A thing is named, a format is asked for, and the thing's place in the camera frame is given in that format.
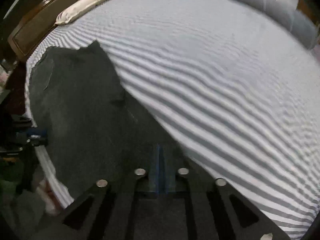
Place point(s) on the dark grey denim pants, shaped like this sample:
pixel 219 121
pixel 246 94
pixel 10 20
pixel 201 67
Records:
pixel 99 141

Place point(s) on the floral white orange pillow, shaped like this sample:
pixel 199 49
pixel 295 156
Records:
pixel 76 10

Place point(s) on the grey white striped bed sheet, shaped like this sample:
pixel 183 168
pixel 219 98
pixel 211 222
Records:
pixel 237 92

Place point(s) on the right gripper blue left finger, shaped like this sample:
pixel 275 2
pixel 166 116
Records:
pixel 154 170

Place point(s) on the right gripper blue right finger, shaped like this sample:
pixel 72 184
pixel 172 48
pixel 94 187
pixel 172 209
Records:
pixel 168 170

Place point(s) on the dark carved wooden headboard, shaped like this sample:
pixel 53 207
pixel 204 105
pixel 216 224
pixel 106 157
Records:
pixel 26 25

